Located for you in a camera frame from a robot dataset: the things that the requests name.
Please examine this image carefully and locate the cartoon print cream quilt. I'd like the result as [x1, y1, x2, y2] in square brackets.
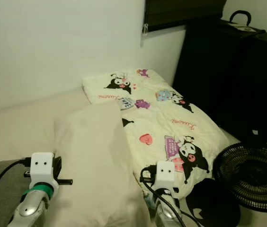
[82, 69, 239, 210]

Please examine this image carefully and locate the bed with cream sheet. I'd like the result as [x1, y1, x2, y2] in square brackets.
[0, 89, 244, 227]

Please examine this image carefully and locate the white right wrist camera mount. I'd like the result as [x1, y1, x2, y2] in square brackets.
[156, 162, 176, 191]

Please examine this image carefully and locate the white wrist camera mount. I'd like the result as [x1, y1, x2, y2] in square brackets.
[31, 152, 55, 183]
[156, 162, 176, 191]

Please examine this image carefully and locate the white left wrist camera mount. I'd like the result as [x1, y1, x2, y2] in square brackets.
[31, 152, 55, 183]

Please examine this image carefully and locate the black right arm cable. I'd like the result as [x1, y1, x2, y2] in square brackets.
[140, 176, 201, 227]

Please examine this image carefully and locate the black pedestal fan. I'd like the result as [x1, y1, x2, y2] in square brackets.
[188, 141, 267, 227]

